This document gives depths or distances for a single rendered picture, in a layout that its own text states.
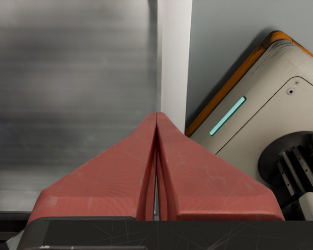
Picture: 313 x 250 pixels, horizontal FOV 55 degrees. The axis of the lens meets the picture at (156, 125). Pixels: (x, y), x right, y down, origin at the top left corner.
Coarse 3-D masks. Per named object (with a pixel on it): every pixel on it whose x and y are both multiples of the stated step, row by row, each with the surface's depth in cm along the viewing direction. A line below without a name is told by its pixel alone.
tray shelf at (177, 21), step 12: (168, 0) 26; (180, 0) 26; (192, 0) 26; (168, 12) 26; (180, 12) 26; (168, 24) 27; (180, 24) 27; (168, 36) 27; (180, 36) 27; (168, 48) 28; (180, 48) 28; (168, 60) 29; (180, 60) 29; (168, 72) 29; (180, 72) 29; (168, 84) 30; (180, 84) 30; (168, 96) 31; (180, 96) 31; (168, 108) 32; (180, 108) 32; (180, 120) 32; (0, 216) 42; (12, 216) 42; (24, 216) 42; (156, 216) 41
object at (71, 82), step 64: (0, 0) 26; (64, 0) 26; (128, 0) 25; (0, 64) 29; (64, 64) 29; (128, 64) 29; (0, 128) 33; (64, 128) 33; (128, 128) 33; (0, 192) 38
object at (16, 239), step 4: (24, 228) 37; (20, 232) 37; (16, 236) 37; (20, 236) 37; (8, 240) 36; (12, 240) 36; (16, 240) 37; (8, 244) 36; (12, 244) 37; (16, 244) 37; (8, 248) 36; (12, 248) 37; (16, 248) 37
